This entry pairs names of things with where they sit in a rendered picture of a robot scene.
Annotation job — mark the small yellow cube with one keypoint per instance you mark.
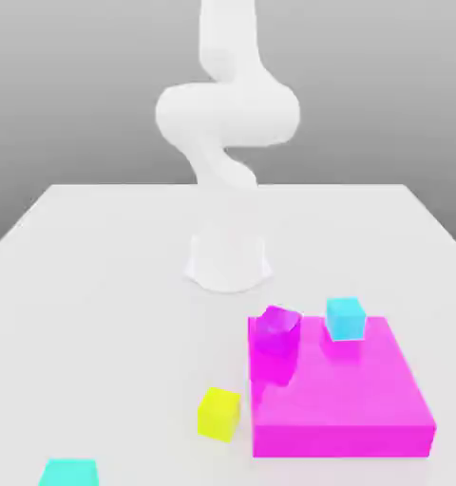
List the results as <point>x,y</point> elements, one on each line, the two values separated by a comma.
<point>217,415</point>

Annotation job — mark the small purple cube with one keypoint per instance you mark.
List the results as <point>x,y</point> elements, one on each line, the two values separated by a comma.
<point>277,330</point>

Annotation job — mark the small turquoise cube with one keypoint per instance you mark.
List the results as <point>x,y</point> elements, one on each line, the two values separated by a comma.
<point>69,474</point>

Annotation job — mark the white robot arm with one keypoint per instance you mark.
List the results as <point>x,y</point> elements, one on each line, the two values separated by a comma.
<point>228,114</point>

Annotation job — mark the small cyan cube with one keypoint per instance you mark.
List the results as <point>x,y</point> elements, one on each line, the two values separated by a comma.
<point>345,319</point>

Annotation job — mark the large magenta box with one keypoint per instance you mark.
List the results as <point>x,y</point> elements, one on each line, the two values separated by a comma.
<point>342,395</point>

